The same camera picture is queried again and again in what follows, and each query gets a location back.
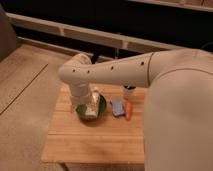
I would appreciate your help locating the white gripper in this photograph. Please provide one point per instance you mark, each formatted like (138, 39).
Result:
(77, 99)

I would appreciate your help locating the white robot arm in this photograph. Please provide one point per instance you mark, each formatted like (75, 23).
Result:
(178, 108)

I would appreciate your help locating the green bowl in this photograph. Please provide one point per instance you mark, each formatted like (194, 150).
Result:
(81, 109)

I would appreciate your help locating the white bottle in bowl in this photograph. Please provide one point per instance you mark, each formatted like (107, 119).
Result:
(93, 106)

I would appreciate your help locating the blue sponge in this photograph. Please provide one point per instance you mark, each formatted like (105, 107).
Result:
(117, 107)

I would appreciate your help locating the orange carrot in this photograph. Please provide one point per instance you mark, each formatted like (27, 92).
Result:
(128, 111)

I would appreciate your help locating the wooden table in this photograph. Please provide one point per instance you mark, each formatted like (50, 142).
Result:
(107, 140)

